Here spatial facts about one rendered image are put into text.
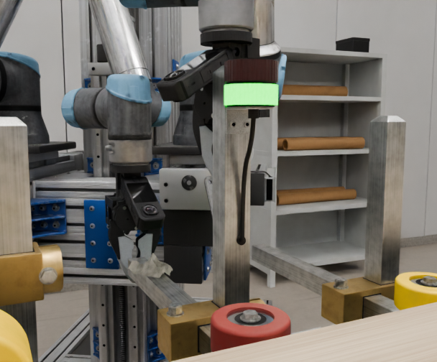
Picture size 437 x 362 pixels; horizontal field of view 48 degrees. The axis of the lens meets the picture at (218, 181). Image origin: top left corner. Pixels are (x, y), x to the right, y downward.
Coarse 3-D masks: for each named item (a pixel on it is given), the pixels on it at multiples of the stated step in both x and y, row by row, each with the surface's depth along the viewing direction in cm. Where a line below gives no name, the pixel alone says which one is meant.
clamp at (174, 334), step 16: (192, 304) 62; (208, 304) 62; (160, 320) 59; (176, 320) 57; (192, 320) 57; (208, 320) 58; (160, 336) 60; (176, 336) 57; (192, 336) 58; (176, 352) 57; (192, 352) 58
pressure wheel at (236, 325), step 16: (240, 304) 52; (256, 304) 52; (224, 320) 48; (240, 320) 49; (256, 320) 48; (272, 320) 49; (288, 320) 48; (224, 336) 46; (240, 336) 45; (256, 336) 45; (272, 336) 46
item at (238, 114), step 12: (228, 60) 54; (276, 84) 54; (228, 108) 56; (240, 108) 54; (252, 108) 53; (264, 108) 53; (228, 120) 57; (240, 120) 58; (252, 120) 54; (228, 132) 57; (240, 132) 58; (252, 132) 55; (252, 144) 55; (240, 216) 59; (240, 228) 59; (240, 240) 59
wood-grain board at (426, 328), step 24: (408, 312) 52; (432, 312) 52; (288, 336) 46; (312, 336) 46; (336, 336) 46; (360, 336) 46; (384, 336) 46; (408, 336) 46; (432, 336) 46; (192, 360) 42; (216, 360) 42; (240, 360) 42; (264, 360) 42; (288, 360) 42; (312, 360) 42; (336, 360) 42; (360, 360) 42; (384, 360) 42; (408, 360) 42; (432, 360) 42
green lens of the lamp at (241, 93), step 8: (224, 88) 54; (232, 88) 53; (240, 88) 52; (248, 88) 52; (256, 88) 52; (264, 88) 52; (272, 88) 53; (224, 96) 54; (232, 96) 53; (240, 96) 52; (248, 96) 52; (256, 96) 52; (264, 96) 52; (272, 96) 53; (224, 104) 54; (232, 104) 53; (240, 104) 52; (248, 104) 52; (256, 104) 52; (264, 104) 52; (272, 104) 53
